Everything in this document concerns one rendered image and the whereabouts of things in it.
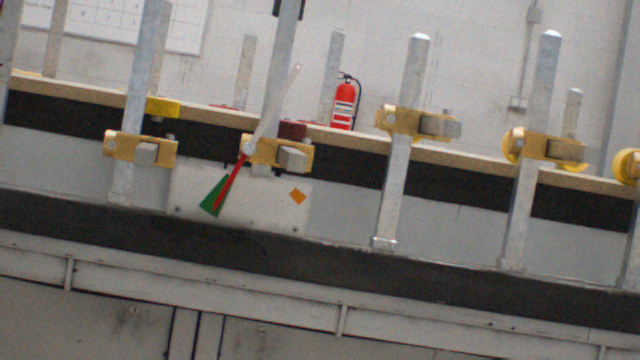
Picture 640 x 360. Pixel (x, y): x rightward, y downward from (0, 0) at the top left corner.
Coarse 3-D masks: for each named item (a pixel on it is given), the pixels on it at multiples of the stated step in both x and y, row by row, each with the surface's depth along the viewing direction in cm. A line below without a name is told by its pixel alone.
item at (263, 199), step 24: (192, 168) 240; (216, 168) 241; (192, 192) 241; (240, 192) 241; (264, 192) 242; (288, 192) 242; (192, 216) 241; (240, 216) 242; (264, 216) 242; (288, 216) 243
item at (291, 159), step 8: (280, 152) 236; (288, 152) 217; (296, 152) 219; (280, 160) 232; (288, 160) 214; (296, 160) 214; (304, 160) 214; (288, 168) 214; (296, 168) 214; (304, 168) 214
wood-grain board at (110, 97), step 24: (72, 96) 258; (96, 96) 258; (120, 96) 259; (192, 120) 261; (216, 120) 261; (240, 120) 262; (336, 144) 264; (360, 144) 264; (384, 144) 265; (480, 168) 267; (504, 168) 268; (552, 168) 338; (600, 192) 270; (624, 192) 271
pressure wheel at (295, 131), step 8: (280, 120) 251; (288, 120) 253; (280, 128) 251; (288, 128) 251; (296, 128) 251; (304, 128) 253; (280, 136) 251; (288, 136) 251; (296, 136) 252; (304, 136) 254; (280, 168) 255; (280, 176) 255
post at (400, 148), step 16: (416, 48) 243; (416, 64) 244; (416, 80) 244; (400, 96) 245; (416, 96) 244; (400, 144) 244; (400, 160) 245; (400, 176) 245; (384, 192) 245; (400, 192) 245; (384, 208) 245; (384, 224) 245
